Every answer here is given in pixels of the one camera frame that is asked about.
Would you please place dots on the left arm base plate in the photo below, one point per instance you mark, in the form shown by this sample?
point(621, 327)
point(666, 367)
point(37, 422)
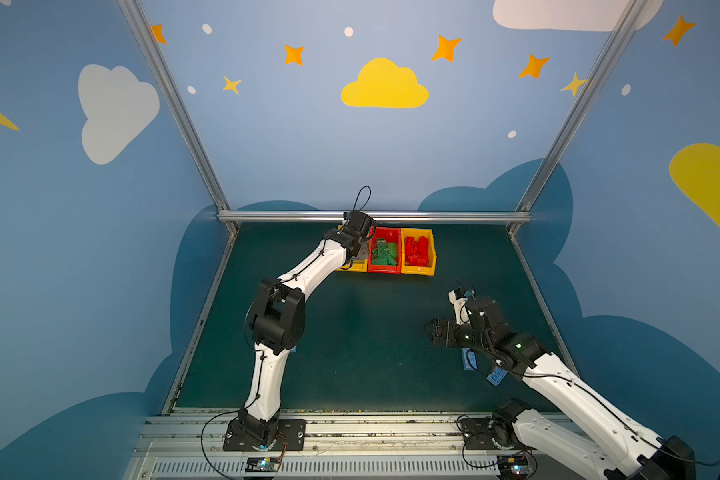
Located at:
point(270, 436)

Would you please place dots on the left yellow plastic bin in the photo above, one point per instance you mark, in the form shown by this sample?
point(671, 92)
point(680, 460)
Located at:
point(357, 267)

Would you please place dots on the left green circuit board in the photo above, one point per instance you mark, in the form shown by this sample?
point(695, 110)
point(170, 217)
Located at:
point(262, 465)

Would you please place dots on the yellow plastic bin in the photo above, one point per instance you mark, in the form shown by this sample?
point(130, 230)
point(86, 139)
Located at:
point(423, 271)
point(357, 267)

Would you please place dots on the aluminium frame post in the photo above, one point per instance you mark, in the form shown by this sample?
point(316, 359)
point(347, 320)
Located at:
point(137, 20)
point(616, 44)

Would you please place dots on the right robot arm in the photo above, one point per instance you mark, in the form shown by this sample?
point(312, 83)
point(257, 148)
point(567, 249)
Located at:
point(610, 445)

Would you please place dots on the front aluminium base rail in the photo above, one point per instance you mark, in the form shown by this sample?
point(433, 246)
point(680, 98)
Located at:
point(187, 444)

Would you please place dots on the left aluminium frame post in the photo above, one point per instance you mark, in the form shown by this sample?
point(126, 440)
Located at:
point(137, 20)

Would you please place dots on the blue lego plate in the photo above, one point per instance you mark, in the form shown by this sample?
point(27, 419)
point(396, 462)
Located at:
point(496, 376)

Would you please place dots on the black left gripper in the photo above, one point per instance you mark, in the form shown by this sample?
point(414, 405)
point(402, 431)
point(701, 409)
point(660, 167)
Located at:
point(365, 241)

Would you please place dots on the right green circuit board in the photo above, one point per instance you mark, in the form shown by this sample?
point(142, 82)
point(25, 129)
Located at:
point(514, 468)

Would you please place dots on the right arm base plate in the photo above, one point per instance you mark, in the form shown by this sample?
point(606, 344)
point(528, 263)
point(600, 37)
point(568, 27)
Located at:
point(494, 432)

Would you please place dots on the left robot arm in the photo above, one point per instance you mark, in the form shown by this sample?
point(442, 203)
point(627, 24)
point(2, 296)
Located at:
point(277, 318)

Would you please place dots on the right yellow plastic bin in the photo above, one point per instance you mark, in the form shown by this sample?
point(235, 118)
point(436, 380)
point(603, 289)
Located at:
point(423, 271)

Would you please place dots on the green circuit board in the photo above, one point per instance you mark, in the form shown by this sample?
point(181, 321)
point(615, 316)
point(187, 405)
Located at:
point(514, 468)
point(262, 465)

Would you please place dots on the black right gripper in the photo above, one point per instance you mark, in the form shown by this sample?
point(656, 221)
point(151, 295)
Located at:
point(453, 332)

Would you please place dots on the green lego brick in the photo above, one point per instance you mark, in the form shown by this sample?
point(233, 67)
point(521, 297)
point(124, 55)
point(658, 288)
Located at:
point(385, 253)

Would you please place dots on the blue lego brick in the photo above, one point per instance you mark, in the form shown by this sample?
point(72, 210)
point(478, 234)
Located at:
point(469, 360)

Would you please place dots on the red plastic bin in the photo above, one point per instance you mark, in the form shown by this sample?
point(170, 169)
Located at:
point(392, 235)

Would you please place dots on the red lego brick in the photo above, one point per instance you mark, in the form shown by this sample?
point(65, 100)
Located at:
point(417, 251)

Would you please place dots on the right aluminium frame post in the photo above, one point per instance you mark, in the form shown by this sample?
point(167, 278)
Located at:
point(616, 44)

